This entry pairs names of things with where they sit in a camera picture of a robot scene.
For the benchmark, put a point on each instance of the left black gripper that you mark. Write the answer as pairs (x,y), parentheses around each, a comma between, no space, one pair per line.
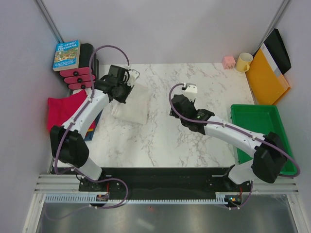
(129,88)

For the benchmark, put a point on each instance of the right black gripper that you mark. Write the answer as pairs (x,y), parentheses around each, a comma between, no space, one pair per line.
(173,113)

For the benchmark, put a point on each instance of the white t shirt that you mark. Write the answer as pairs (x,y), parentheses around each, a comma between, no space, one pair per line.
(136,107)

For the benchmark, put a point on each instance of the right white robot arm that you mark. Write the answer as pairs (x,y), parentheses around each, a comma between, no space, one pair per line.
(267,152)

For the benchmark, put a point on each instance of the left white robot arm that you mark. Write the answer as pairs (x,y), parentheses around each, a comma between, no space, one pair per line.
(68,141)

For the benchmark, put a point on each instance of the black pink drawer organizer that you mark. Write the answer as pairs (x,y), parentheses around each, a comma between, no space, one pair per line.
(78,78)

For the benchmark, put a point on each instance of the blue folded t shirt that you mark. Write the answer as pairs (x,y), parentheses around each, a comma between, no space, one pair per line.
(89,136)

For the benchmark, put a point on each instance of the red folded t shirt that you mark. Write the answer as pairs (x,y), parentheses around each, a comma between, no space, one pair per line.
(60,110)

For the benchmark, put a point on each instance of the blue treehouse book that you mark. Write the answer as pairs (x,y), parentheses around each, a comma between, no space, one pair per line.
(66,55)

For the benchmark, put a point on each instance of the pink plug cube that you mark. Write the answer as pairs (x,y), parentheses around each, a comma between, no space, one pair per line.
(228,62)

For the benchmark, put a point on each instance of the yellow mug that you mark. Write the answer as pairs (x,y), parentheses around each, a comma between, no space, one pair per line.
(243,62)

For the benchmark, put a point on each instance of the green plastic tray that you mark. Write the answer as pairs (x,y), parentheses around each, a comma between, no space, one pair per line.
(261,119)

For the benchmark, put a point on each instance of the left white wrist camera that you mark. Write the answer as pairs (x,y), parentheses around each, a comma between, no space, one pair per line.
(133,75)

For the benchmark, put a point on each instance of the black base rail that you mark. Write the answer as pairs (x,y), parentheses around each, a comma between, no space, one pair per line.
(164,183)

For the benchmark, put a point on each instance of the white slotted cable duct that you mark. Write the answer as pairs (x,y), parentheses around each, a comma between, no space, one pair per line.
(103,199)

